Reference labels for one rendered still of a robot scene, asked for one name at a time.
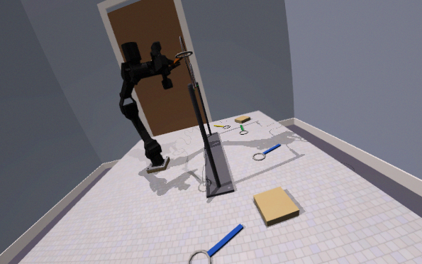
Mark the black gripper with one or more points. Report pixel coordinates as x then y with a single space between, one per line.
166 82

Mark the orange handle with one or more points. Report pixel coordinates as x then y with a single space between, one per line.
179 58

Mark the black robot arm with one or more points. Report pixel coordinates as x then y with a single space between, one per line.
132 71

